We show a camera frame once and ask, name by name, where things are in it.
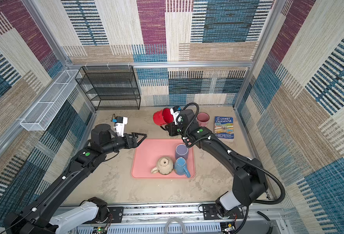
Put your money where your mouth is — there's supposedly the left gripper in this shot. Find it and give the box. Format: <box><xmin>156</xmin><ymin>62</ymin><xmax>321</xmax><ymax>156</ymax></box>
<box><xmin>102</xmin><ymin>133</ymin><xmax>147</xmax><ymax>156</ymax></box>

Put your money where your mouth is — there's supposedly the red mug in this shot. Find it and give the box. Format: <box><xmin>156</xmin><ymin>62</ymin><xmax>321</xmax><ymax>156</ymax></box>
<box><xmin>153</xmin><ymin>108</ymin><xmax>174</xmax><ymax>126</ymax></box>

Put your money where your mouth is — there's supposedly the purple mug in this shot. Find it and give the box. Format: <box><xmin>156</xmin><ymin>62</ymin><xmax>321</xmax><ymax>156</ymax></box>
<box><xmin>175</xmin><ymin>144</ymin><xmax>189</xmax><ymax>160</ymax></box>

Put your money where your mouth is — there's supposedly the pink ghost pattern mug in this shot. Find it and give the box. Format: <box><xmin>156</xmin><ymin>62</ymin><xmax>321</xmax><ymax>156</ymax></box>
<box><xmin>197</xmin><ymin>112</ymin><xmax>210</xmax><ymax>127</ymax></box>

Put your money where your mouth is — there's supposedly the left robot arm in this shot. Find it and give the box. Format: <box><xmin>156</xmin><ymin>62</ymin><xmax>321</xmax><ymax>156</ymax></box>
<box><xmin>4</xmin><ymin>124</ymin><xmax>147</xmax><ymax>234</ymax></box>

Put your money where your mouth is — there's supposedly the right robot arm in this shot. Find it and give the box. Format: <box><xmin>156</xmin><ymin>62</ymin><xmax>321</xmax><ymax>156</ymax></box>
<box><xmin>162</xmin><ymin>109</ymin><xmax>286</xmax><ymax>217</ymax></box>

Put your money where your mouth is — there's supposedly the blue mug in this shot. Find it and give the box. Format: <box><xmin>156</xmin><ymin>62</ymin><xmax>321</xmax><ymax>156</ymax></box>
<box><xmin>174</xmin><ymin>157</ymin><xmax>191</xmax><ymax>178</ymax></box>

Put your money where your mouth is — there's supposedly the pink plastic tray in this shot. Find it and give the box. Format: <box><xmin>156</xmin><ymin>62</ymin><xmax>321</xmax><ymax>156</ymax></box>
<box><xmin>131</xmin><ymin>139</ymin><xmax>195</xmax><ymax>179</ymax></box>

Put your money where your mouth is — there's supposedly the cream ceramic teapot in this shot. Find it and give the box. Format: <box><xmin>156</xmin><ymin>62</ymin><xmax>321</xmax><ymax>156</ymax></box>
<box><xmin>151</xmin><ymin>157</ymin><xmax>174</xmax><ymax>175</ymax></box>

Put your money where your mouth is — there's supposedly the blue treehouse book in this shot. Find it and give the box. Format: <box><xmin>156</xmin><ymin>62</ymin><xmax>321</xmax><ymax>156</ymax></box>
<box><xmin>214</xmin><ymin>117</ymin><xmax>234</xmax><ymax>141</ymax></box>

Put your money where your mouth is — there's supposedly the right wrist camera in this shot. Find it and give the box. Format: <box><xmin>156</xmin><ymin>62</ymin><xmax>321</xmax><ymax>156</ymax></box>
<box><xmin>170</xmin><ymin>106</ymin><xmax>181</xmax><ymax>125</ymax></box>

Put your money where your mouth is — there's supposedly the black wire mesh shelf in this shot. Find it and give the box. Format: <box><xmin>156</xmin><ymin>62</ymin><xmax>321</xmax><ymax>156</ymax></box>
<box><xmin>75</xmin><ymin>65</ymin><xmax>141</xmax><ymax>111</ymax></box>

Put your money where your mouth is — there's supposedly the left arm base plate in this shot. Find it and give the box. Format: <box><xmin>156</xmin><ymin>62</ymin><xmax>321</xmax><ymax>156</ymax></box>
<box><xmin>84</xmin><ymin>206</ymin><xmax>124</xmax><ymax>225</ymax></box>

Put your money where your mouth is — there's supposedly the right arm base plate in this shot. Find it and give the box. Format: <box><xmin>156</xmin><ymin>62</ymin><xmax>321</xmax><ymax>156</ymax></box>
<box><xmin>198</xmin><ymin>203</ymin><xmax>244</xmax><ymax>220</ymax></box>

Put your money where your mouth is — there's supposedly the white wire mesh basket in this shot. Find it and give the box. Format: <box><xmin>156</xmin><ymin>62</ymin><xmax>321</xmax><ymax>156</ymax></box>
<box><xmin>20</xmin><ymin>70</ymin><xmax>78</xmax><ymax>131</ymax></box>

